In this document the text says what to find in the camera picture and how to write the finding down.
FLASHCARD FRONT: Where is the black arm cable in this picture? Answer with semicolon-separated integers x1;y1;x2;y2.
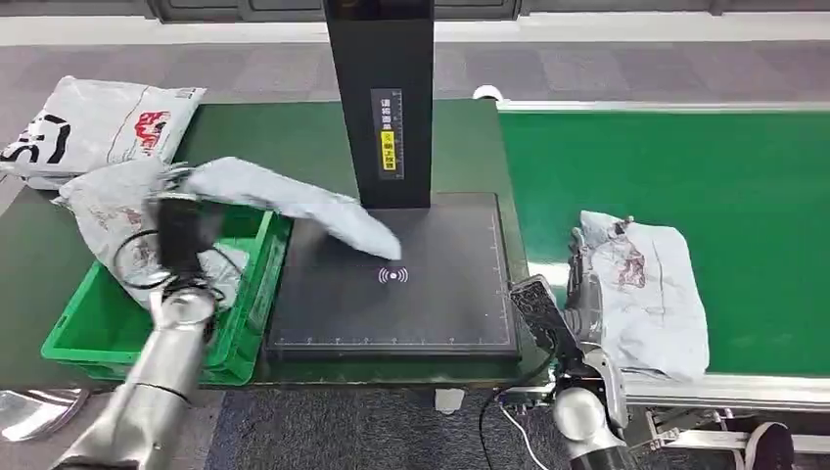
113;229;245;307
478;350;560;470

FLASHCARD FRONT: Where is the green conveyor belt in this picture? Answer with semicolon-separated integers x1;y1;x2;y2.
497;111;830;378

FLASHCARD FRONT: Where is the green plastic crate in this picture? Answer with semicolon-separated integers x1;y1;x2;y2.
40;206;295;386

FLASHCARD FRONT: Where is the shiny metal chair base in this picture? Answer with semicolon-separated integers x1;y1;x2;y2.
0;388;91;445

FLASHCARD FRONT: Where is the grey mailer parcel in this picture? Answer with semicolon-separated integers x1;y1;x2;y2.
53;159;252;307
576;210;712;382
180;156;404;261

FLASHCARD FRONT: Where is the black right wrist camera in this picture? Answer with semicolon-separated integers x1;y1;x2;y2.
508;274;582;366

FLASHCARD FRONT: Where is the black scanner base plate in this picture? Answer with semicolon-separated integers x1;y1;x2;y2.
265;191;522;362

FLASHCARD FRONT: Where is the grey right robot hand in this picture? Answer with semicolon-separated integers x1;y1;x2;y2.
564;226;608;353

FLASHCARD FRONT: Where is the white table foot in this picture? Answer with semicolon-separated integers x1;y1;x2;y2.
434;388;468;416

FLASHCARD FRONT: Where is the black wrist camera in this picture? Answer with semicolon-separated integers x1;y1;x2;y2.
508;274;582;366
155;197;210;275

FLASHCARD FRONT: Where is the yellow and grey column label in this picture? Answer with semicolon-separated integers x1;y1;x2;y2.
370;87;405;182

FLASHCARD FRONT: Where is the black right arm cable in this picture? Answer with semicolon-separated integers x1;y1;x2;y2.
478;350;560;470

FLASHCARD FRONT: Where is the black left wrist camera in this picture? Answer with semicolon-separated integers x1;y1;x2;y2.
155;197;210;275

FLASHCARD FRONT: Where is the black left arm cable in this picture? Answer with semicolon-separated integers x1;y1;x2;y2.
113;229;245;307

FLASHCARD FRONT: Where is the black scanner column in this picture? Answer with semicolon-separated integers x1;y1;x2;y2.
322;0;437;211

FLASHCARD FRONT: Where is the silver conveyor frame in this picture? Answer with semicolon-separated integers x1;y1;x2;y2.
502;371;830;456

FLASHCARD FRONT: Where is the white parcel with red print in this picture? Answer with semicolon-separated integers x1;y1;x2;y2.
0;75;208;180

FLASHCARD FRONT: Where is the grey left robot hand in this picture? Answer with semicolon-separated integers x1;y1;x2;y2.
150;164;212;205

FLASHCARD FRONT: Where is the thin white cable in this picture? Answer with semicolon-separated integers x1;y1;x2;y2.
497;400;552;470

